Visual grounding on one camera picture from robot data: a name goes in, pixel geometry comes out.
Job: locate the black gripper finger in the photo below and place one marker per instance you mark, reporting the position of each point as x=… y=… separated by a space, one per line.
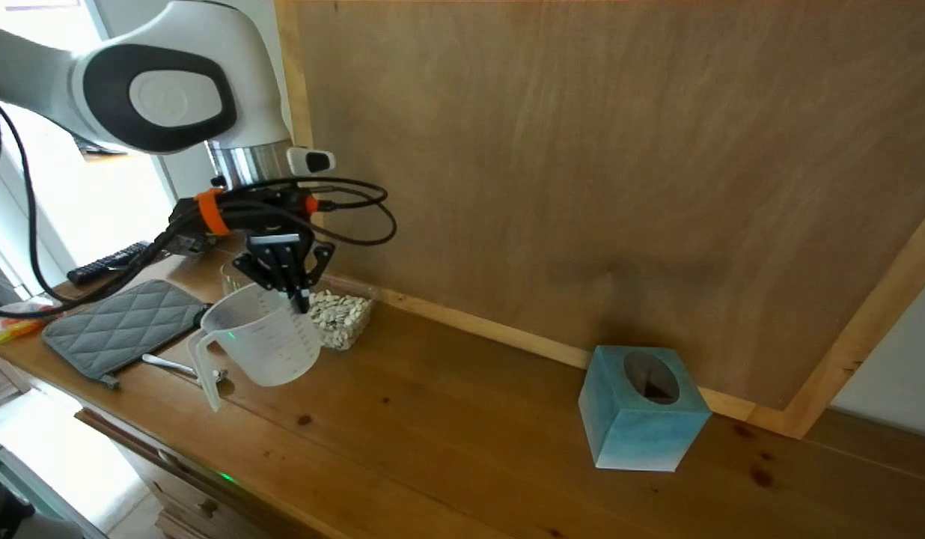
x=267 y=273
x=309 y=273

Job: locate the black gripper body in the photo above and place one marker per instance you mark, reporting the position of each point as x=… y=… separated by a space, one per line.
x=280 y=243

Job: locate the translucent plastic measuring jug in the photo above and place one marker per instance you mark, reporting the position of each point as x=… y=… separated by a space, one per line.
x=267 y=345

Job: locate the white pumpkin seeds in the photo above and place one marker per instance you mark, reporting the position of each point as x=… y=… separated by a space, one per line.
x=340 y=315

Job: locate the clear plastic tray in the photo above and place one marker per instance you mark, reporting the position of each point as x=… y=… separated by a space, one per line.
x=346 y=315

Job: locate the metal spoon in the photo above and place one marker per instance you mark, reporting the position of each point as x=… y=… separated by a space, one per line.
x=177 y=366

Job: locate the grey quilted pot holder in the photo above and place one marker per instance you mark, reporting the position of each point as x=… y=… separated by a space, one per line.
x=122 y=326

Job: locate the orange yellow packet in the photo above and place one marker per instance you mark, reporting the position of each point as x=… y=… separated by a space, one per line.
x=14 y=332

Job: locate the large wooden board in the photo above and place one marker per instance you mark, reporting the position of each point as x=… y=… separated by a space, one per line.
x=601 y=161

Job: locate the teal tissue box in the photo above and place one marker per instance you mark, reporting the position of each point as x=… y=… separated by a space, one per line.
x=641 y=414

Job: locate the black orange wrist camera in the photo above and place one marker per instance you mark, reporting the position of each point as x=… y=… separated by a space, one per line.
x=202 y=215

